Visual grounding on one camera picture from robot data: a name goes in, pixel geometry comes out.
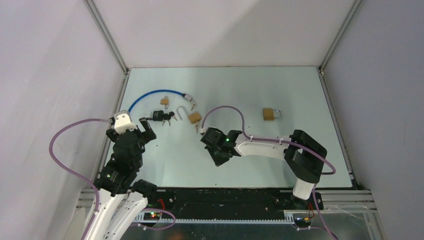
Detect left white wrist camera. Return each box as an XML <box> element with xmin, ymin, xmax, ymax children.
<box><xmin>113</xmin><ymin>110</ymin><xmax>137</xmax><ymax>134</ymax></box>

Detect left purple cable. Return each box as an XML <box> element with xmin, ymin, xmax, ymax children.
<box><xmin>49</xmin><ymin>118</ymin><xmax>114</xmax><ymax>240</ymax></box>

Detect black padlock with keys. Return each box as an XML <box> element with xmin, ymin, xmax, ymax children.
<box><xmin>150</xmin><ymin>110</ymin><xmax>178</xmax><ymax>126</ymax></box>

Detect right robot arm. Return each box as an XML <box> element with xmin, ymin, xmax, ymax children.
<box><xmin>200</xmin><ymin>127</ymin><xmax>328</xmax><ymax>209</ymax></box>

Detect silver key pair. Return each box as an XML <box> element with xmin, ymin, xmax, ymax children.
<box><xmin>194</xmin><ymin>122</ymin><xmax>200</xmax><ymax>134</ymax></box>

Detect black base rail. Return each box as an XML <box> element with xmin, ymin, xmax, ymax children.
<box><xmin>147</xmin><ymin>187</ymin><xmax>324</xmax><ymax>221</ymax></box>

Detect purple cable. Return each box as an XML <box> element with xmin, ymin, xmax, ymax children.
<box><xmin>200</xmin><ymin>105</ymin><xmax>337</xmax><ymax>176</ymax></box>
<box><xmin>49</xmin><ymin>118</ymin><xmax>114</xmax><ymax>240</ymax></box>

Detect small brass padlock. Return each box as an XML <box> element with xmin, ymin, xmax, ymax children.
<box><xmin>160</xmin><ymin>96</ymin><xmax>170</xmax><ymax>110</ymax></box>

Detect keys on cable lock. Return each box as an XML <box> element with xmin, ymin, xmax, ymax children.
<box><xmin>190</xmin><ymin>101</ymin><xmax>197</xmax><ymax>111</ymax></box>

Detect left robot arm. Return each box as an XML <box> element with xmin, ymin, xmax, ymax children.
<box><xmin>82</xmin><ymin>112</ymin><xmax>158</xmax><ymax>240</ymax></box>

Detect large brass padlock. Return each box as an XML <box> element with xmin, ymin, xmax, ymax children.
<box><xmin>262</xmin><ymin>107</ymin><xmax>284</xmax><ymax>121</ymax></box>

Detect blue cable lock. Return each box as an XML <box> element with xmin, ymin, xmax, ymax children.
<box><xmin>128</xmin><ymin>89</ymin><xmax>194</xmax><ymax>114</ymax></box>

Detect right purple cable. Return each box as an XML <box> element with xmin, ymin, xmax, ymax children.
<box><xmin>200</xmin><ymin>105</ymin><xmax>337</xmax><ymax>176</ymax></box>

